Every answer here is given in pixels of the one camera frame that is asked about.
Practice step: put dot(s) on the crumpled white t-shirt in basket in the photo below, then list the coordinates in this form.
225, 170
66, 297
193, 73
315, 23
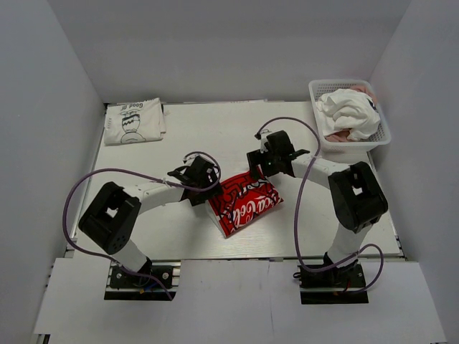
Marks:
349, 111

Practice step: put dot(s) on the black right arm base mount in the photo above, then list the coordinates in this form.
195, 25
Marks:
337, 286

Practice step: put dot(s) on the white perforated plastic basket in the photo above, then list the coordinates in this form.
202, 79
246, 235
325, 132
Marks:
348, 116

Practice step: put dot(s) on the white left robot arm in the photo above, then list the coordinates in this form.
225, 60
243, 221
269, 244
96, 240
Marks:
111, 216

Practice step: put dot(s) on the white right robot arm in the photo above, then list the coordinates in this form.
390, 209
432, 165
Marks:
357, 197

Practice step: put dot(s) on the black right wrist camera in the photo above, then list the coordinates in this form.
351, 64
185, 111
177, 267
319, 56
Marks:
278, 147

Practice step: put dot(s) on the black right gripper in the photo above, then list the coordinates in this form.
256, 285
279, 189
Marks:
255, 158

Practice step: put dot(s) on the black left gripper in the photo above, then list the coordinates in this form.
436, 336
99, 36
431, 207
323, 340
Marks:
201, 198

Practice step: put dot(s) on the white t-shirt with red-black print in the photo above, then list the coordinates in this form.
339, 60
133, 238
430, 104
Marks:
244, 198

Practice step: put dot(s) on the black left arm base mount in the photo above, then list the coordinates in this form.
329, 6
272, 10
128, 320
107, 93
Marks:
122, 286

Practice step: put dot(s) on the folded white cartoon t-shirt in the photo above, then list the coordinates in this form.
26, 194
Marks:
134, 122

